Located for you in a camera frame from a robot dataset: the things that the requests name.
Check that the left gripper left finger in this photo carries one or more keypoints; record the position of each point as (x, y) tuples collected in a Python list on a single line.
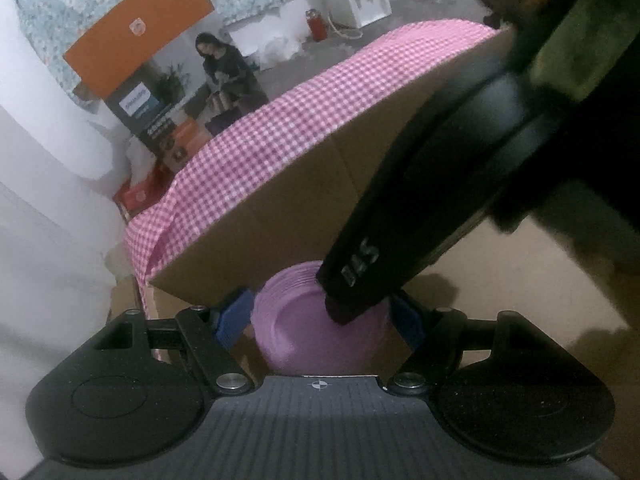
[(209, 334)]

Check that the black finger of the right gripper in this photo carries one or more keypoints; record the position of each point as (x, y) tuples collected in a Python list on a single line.
[(436, 175)]

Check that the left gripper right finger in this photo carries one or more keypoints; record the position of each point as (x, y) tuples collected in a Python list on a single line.
[(437, 340)]

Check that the brown cardboard box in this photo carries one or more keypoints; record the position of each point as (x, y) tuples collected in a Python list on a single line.
[(535, 271)]

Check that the pink checkered tablecloth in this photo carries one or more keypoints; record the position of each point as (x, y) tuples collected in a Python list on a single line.
[(276, 187)]

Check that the red small box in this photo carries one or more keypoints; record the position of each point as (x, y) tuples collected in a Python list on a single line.
[(133, 199)]

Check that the white curtain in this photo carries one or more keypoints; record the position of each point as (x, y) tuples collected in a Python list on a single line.
[(59, 164)]

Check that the orange appliance carton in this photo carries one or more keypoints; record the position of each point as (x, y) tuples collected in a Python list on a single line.
[(114, 58)]

